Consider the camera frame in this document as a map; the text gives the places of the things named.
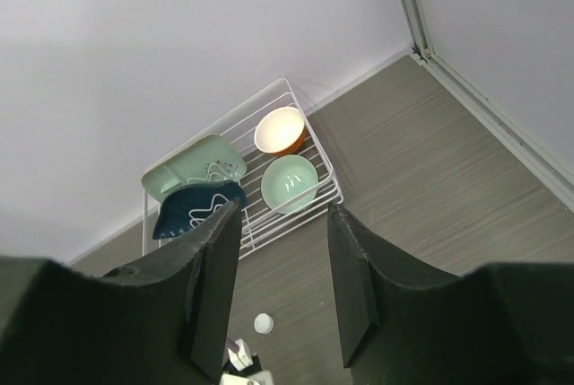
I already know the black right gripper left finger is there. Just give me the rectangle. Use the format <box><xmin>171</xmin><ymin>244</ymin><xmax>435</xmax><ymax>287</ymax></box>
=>
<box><xmin>1</xmin><ymin>201</ymin><xmax>241</xmax><ymax>384</ymax></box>

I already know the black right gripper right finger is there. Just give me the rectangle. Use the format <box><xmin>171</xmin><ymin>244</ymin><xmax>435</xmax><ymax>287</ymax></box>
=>
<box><xmin>327</xmin><ymin>204</ymin><xmax>573</xmax><ymax>384</ymax></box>

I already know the labelled clear plastic bottle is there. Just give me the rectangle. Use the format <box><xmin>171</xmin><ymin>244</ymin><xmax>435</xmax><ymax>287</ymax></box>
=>
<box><xmin>219</xmin><ymin>337</ymin><xmax>274</xmax><ymax>385</ymax></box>

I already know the white loose bottle cap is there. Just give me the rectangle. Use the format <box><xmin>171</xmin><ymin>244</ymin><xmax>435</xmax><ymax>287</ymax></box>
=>
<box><xmin>253</xmin><ymin>312</ymin><xmax>274</xmax><ymax>335</ymax></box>

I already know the dark blue leaf plate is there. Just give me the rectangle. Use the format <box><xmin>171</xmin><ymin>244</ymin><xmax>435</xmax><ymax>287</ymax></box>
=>
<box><xmin>152</xmin><ymin>180</ymin><xmax>247</xmax><ymax>241</ymax></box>

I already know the green rectangular tray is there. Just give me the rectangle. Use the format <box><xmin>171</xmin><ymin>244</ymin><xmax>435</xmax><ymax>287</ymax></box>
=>
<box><xmin>141</xmin><ymin>134</ymin><xmax>247</xmax><ymax>203</ymax></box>

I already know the green round bowl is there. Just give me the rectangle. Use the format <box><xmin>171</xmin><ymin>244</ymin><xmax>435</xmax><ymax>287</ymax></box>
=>
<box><xmin>261</xmin><ymin>155</ymin><xmax>319</xmax><ymax>214</ymax></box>

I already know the orange bowl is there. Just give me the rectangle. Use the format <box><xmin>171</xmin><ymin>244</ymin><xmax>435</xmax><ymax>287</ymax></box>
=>
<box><xmin>254</xmin><ymin>107</ymin><xmax>307</xmax><ymax>156</ymax></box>

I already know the white wire dish rack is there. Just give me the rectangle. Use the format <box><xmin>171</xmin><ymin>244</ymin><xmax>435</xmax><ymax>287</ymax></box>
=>
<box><xmin>141</xmin><ymin>78</ymin><xmax>344</xmax><ymax>258</ymax></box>

